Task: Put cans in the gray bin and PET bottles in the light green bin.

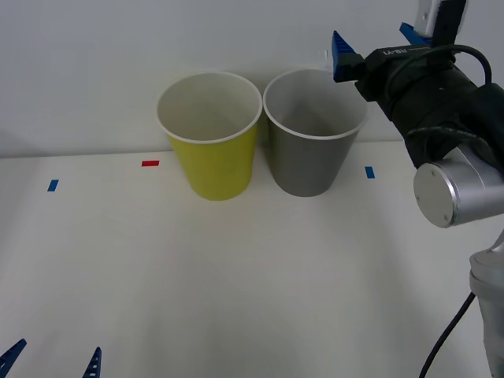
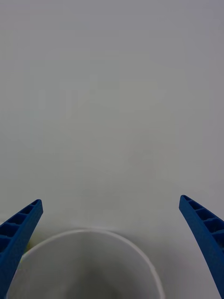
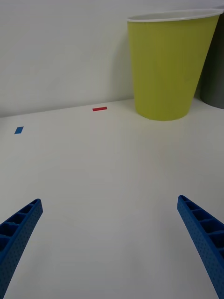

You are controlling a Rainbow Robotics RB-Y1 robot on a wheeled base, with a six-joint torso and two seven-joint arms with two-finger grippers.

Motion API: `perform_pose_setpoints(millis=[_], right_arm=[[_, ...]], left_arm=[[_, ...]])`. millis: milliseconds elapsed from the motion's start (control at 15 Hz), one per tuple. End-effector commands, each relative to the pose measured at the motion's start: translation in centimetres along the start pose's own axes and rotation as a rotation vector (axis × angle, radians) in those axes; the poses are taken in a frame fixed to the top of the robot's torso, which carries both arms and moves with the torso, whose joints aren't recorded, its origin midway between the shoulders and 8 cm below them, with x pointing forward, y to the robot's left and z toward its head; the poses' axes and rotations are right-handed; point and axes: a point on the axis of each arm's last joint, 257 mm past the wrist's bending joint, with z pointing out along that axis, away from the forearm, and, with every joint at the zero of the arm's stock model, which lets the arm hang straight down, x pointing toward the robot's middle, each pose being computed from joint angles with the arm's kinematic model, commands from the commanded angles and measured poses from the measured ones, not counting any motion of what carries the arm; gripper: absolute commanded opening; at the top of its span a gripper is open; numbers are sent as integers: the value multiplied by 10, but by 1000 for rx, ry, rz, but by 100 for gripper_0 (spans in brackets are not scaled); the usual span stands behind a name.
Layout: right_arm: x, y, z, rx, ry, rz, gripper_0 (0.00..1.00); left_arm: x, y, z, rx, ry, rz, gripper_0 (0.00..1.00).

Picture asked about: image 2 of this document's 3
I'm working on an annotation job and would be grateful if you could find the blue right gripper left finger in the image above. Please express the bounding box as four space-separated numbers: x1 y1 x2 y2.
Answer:
0 199 44 299

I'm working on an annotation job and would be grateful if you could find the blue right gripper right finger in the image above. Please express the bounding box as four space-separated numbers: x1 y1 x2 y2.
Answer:
179 194 224 299

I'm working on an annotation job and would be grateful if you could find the grey plastic waste bin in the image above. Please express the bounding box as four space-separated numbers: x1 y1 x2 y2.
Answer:
6 229 166 299

